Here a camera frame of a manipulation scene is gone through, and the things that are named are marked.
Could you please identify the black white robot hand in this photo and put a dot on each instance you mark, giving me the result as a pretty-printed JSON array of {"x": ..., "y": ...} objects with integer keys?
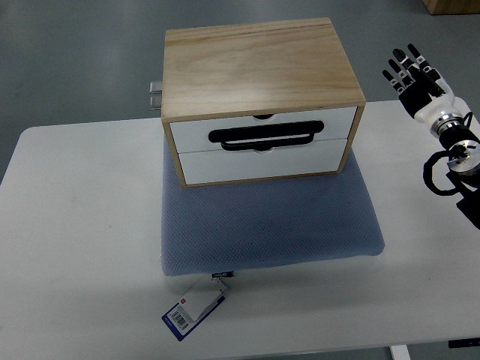
[{"x": 421, "y": 89}]

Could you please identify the black drawer handle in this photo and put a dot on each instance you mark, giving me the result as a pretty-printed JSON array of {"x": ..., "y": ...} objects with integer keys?
[{"x": 265, "y": 137}]

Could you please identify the white drawer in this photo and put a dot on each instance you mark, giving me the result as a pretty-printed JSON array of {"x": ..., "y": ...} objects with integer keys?
[
  {"x": 226, "y": 166},
  {"x": 192, "y": 136}
]

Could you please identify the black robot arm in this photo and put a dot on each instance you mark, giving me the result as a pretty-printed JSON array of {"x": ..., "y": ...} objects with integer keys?
[{"x": 461, "y": 151}]

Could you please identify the wooden drawer cabinet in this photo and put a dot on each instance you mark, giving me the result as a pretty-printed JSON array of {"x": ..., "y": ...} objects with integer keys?
[{"x": 258, "y": 70}]

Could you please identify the cardboard box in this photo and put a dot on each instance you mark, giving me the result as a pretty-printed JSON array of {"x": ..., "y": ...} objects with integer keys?
[{"x": 452, "y": 7}]

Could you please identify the blue mesh cushion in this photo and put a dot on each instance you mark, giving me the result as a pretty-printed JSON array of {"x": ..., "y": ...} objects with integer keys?
[{"x": 257, "y": 225}]

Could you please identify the black table control panel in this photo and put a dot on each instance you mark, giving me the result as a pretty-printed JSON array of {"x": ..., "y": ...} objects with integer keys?
[{"x": 464, "y": 343}]

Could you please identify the white table leg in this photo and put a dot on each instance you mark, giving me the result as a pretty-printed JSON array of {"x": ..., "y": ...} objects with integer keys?
[{"x": 399, "y": 352}]

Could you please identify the metal table clamp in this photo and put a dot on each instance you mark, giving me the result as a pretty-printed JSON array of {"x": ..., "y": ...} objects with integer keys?
[{"x": 155, "y": 91}]

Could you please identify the white blue product tag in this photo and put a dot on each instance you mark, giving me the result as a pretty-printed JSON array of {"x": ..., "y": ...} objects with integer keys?
[{"x": 194, "y": 307}]

